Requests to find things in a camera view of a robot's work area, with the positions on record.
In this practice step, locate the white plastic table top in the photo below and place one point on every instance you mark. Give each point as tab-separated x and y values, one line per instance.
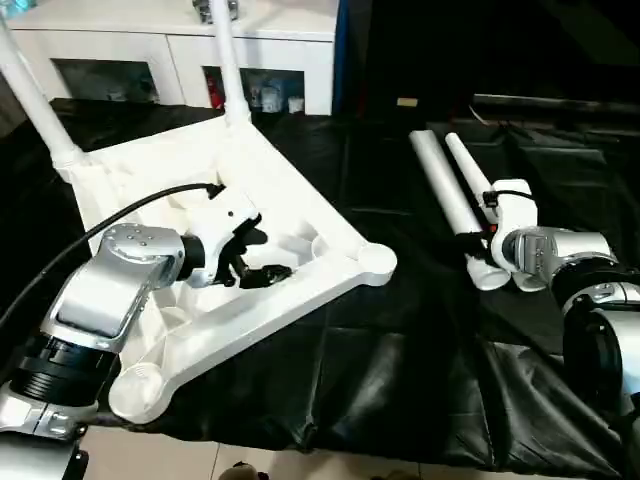
300	200

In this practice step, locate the white plastic table leg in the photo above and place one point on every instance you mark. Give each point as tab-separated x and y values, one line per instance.
35	100
440	170
465	160
230	75

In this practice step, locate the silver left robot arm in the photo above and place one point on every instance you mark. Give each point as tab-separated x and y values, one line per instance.
120	280

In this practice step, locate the black table mat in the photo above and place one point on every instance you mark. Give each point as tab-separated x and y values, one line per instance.
400	360

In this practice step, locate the red bottle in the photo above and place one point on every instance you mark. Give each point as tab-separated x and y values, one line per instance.
215	92

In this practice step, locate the dark long bar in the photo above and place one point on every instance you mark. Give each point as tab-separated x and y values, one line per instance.
550	104

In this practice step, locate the black box with tan label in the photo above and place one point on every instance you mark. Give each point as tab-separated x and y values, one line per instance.
400	55

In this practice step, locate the white glass-door cabinet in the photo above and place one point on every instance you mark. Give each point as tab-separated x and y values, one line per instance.
150	45

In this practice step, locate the dark bundle on cabinet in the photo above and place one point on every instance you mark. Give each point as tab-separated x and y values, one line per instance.
202	10

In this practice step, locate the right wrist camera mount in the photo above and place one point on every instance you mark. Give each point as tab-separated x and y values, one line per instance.
515	210

